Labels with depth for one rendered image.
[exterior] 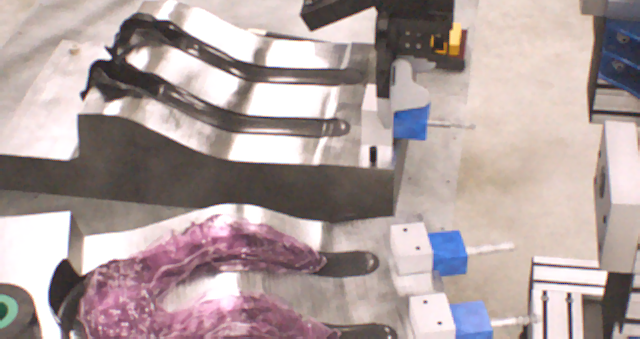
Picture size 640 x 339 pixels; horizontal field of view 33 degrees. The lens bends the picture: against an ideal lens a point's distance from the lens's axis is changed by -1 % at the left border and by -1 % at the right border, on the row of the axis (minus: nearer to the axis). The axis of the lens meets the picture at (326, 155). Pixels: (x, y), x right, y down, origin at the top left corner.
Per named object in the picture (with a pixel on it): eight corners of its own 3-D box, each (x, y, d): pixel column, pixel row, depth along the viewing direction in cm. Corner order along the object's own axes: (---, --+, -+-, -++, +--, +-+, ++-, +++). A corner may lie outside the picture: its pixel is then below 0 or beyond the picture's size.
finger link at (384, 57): (388, 104, 119) (392, 27, 115) (374, 102, 119) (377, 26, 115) (392, 88, 123) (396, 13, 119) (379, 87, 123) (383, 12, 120)
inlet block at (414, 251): (504, 248, 122) (508, 212, 119) (516, 279, 118) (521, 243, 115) (389, 261, 121) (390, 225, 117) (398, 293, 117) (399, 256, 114)
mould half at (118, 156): (415, 102, 149) (418, 17, 141) (392, 228, 129) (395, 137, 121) (69, 74, 156) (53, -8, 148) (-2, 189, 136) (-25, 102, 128)
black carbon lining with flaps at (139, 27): (365, 81, 141) (365, 18, 135) (346, 157, 129) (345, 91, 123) (109, 61, 146) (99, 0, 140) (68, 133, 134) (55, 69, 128)
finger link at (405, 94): (426, 142, 122) (432, 65, 118) (373, 137, 122) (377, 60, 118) (428, 131, 124) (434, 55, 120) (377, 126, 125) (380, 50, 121)
